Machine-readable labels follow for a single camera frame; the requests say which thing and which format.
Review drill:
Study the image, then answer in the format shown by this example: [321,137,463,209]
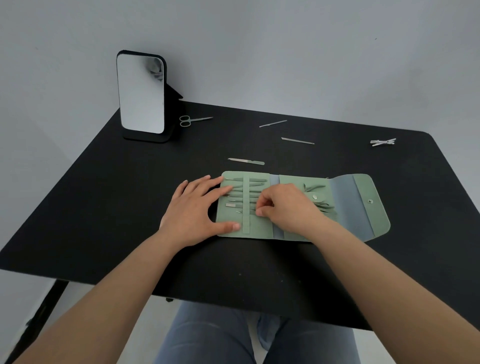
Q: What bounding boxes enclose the person's right hand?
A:
[256,184,331,242]

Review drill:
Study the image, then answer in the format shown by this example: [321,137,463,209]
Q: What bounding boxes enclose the person's left hand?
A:
[159,175,241,249]

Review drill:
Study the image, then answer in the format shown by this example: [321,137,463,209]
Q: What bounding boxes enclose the green folding manicure case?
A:
[215,171,391,242]

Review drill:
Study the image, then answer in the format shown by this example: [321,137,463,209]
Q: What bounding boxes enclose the person's left forearm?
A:
[15,228,188,364]

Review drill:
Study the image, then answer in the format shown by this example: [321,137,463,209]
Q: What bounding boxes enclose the person's right forearm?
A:
[310,221,480,364]

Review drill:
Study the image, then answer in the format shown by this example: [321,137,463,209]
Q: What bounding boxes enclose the black-framed standing mirror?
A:
[116,50,184,143]

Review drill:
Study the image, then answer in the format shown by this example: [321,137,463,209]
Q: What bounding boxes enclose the person's blue jeans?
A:
[154,301,361,364]

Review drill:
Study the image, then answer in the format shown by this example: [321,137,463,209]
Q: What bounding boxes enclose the black table leg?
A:
[0,279,70,364]

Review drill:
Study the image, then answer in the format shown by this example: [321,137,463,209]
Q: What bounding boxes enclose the row of green-handled manicure tools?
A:
[224,178,268,209]

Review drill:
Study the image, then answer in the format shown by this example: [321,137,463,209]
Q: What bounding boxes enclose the green-handled nail nippers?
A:
[303,182,338,219]

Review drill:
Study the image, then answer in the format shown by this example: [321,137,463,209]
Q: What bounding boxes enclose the small green-handled scissors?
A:
[179,115,214,128]

